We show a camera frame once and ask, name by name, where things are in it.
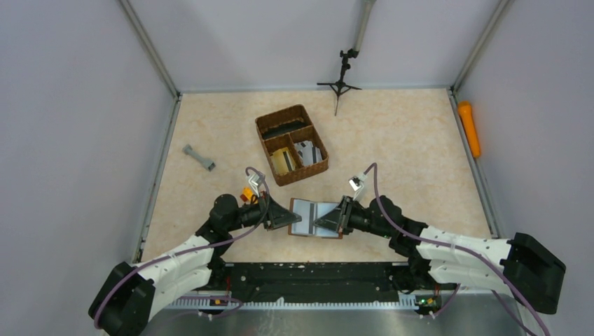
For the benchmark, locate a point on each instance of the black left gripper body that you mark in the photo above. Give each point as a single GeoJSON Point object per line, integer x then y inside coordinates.
{"type": "Point", "coordinates": [264, 205]}

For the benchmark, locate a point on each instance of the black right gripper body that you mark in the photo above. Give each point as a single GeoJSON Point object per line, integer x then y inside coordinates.
{"type": "Point", "coordinates": [351, 215]}

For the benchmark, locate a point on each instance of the brown leather card holder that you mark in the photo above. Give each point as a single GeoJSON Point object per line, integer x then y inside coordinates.
{"type": "Point", "coordinates": [309, 212]}

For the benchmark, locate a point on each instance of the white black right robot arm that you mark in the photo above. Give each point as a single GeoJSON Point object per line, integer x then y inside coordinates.
{"type": "Point", "coordinates": [521, 264]}

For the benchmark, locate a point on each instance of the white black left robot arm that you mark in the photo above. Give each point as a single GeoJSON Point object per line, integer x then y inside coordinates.
{"type": "Point", "coordinates": [133, 293]}

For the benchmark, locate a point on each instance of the gold cards in basket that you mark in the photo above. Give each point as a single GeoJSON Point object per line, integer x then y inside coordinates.
{"type": "Point", "coordinates": [283, 161]}

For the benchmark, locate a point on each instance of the silver cards in basket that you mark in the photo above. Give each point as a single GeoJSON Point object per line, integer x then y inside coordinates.
{"type": "Point", "coordinates": [308, 152]}

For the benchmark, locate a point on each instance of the black cards in basket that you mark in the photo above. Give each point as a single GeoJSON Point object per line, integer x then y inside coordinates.
{"type": "Point", "coordinates": [283, 129]}

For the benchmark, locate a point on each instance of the yellow toy car block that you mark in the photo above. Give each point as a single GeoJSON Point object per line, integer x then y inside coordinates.
{"type": "Point", "coordinates": [248, 196]}

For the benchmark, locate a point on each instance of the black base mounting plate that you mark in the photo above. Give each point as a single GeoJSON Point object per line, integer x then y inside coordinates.
{"type": "Point", "coordinates": [319, 282]}

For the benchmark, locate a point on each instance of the brown wicker divided basket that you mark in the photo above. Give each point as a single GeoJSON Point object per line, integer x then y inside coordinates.
{"type": "Point", "coordinates": [309, 133]}

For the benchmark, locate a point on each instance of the grey plastic dumbbell piece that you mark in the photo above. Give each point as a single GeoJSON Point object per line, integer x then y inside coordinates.
{"type": "Point", "coordinates": [206, 163]}

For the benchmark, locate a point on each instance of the black mini tripod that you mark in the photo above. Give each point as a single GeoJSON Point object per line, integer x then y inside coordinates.
{"type": "Point", "coordinates": [340, 87]}

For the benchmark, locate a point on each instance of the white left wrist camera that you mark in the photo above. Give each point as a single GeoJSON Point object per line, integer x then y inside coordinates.
{"type": "Point", "coordinates": [255, 180]}

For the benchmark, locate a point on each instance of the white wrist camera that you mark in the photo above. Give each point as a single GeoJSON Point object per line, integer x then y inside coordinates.
{"type": "Point", "coordinates": [255, 180]}
{"type": "Point", "coordinates": [358, 184]}

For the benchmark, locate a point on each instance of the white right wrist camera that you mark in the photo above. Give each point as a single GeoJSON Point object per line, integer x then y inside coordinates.
{"type": "Point", "coordinates": [358, 184]}

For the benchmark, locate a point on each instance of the orange cylinder handle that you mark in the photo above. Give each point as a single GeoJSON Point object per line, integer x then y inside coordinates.
{"type": "Point", "coordinates": [465, 112]}

